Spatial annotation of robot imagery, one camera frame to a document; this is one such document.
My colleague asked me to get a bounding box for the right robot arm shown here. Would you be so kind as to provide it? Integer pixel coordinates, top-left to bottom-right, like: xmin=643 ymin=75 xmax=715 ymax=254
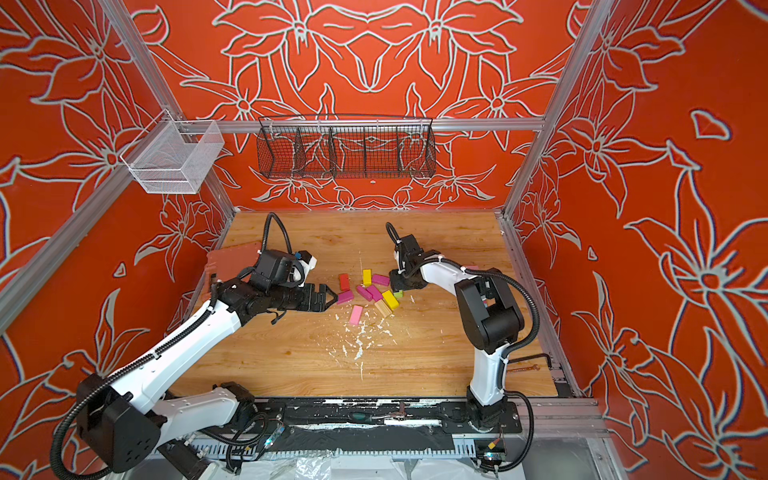
xmin=386 ymin=223 xmax=540 ymax=431

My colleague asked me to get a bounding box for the natural wood block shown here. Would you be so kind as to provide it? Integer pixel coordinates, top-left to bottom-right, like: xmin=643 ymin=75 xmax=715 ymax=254
xmin=374 ymin=300 xmax=392 ymax=318

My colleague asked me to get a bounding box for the magenta block middle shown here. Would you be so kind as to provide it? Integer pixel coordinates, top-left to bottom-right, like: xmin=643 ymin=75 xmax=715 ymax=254
xmin=356 ymin=285 xmax=373 ymax=302

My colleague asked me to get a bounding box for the black wire basket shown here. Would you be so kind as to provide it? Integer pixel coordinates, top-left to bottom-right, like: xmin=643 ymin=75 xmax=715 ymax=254
xmin=256 ymin=115 xmax=437 ymax=180

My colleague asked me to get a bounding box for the white wire basket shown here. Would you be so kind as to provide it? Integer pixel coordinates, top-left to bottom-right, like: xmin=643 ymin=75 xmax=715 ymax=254
xmin=120 ymin=119 xmax=224 ymax=195

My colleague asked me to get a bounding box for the pale pink block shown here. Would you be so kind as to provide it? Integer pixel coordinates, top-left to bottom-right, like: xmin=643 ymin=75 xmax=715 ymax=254
xmin=349 ymin=305 xmax=364 ymax=326

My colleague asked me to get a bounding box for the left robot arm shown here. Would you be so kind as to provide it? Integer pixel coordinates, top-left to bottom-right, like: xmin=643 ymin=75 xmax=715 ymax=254
xmin=50 ymin=250 xmax=339 ymax=479

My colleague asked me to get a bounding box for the red block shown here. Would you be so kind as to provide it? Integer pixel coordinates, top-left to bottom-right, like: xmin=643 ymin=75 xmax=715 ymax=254
xmin=338 ymin=273 xmax=350 ymax=292

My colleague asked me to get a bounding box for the red plastic tool case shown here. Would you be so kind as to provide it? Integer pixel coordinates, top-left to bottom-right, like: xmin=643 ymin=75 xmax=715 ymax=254
xmin=204 ymin=242 xmax=261 ymax=281

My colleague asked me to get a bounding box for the magenta block left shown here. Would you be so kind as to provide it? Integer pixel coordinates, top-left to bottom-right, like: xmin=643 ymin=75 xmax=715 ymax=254
xmin=336 ymin=290 xmax=355 ymax=304

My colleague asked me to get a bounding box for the dark magenta block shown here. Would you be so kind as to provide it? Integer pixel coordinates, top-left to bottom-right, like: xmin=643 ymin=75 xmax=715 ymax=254
xmin=367 ymin=285 xmax=383 ymax=302

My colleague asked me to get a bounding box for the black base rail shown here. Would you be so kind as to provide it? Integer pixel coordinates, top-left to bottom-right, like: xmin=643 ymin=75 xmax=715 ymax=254
xmin=202 ymin=395 xmax=523 ymax=454

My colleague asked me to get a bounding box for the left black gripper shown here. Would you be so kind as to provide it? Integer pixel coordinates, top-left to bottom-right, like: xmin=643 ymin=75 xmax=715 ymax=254
xmin=270 ymin=282 xmax=341 ymax=312

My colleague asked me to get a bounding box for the magenta block top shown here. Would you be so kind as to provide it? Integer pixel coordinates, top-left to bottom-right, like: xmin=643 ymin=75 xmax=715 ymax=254
xmin=372 ymin=274 xmax=390 ymax=286

